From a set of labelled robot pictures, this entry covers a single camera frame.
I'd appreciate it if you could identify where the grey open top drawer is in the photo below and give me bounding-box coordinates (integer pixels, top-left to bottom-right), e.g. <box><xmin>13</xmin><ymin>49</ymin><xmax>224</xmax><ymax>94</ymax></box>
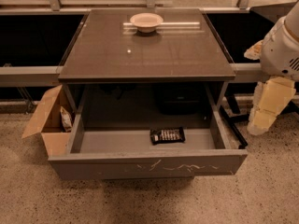
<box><xmin>49</xmin><ymin>112</ymin><xmax>248</xmax><ymax>180</ymax></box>

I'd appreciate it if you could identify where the brown cardboard box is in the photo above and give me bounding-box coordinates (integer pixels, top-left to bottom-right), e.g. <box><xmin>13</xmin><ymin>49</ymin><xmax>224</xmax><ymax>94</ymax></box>
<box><xmin>22</xmin><ymin>85</ymin><xmax>73</xmax><ymax>157</ymax></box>

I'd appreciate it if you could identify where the grey cabinet counter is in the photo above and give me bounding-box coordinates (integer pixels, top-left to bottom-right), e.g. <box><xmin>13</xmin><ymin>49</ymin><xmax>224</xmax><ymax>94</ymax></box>
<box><xmin>57</xmin><ymin>7</ymin><xmax>236</xmax><ymax>129</ymax></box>

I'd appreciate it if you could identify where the grey railing beam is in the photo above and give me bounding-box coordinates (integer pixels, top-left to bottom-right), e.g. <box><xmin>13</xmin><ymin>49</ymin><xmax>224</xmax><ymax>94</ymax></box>
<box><xmin>0</xmin><ymin>66</ymin><xmax>63</xmax><ymax>87</ymax></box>

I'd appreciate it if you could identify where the crumpled packet in box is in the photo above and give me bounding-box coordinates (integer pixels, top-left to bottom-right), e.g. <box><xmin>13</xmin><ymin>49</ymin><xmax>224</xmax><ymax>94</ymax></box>
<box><xmin>60</xmin><ymin>106</ymin><xmax>72</xmax><ymax>133</ymax></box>

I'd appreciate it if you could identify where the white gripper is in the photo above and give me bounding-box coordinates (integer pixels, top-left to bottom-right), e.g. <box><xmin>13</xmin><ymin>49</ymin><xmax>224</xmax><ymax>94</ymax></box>
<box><xmin>244</xmin><ymin>16</ymin><xmax>299</xmax><ymax>135</ymax></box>

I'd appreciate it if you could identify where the black rxbar chocolate wrapper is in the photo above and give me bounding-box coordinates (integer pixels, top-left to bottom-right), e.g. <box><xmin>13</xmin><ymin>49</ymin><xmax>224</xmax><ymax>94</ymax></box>
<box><xmin>149</xmin><ymin>127</ymin><xmax>186</xmax><ymax>145</ymax></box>

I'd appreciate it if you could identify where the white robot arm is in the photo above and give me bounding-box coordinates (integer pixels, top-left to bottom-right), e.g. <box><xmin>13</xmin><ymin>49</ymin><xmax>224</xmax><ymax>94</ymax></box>
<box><xmin>244</xmin><ymin>4</ymin><xmax>299</xmax><ymax>135</ymax></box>

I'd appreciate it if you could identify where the white bowl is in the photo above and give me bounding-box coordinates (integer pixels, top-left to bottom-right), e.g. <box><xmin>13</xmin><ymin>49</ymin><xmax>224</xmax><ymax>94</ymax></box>
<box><xmin>130</xmin><ymin>13</ymin><xmax>164</xmax><ymax>33</ymax></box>

